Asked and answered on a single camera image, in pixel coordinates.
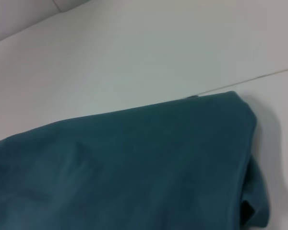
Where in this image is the teal t-shirt with FREE print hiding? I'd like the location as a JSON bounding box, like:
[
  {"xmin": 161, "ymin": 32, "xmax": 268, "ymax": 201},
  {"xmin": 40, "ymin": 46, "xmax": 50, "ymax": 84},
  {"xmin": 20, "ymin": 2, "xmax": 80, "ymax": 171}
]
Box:
[{"xmin": 0, "ymin": 90, "xmax": 272, "ymax": 230}]

